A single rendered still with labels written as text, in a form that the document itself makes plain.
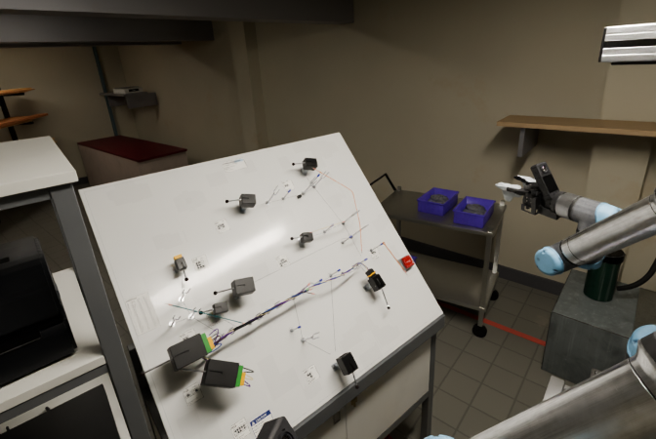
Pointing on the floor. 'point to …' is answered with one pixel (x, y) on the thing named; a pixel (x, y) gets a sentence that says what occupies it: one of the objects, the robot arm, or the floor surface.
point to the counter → (127, 158)
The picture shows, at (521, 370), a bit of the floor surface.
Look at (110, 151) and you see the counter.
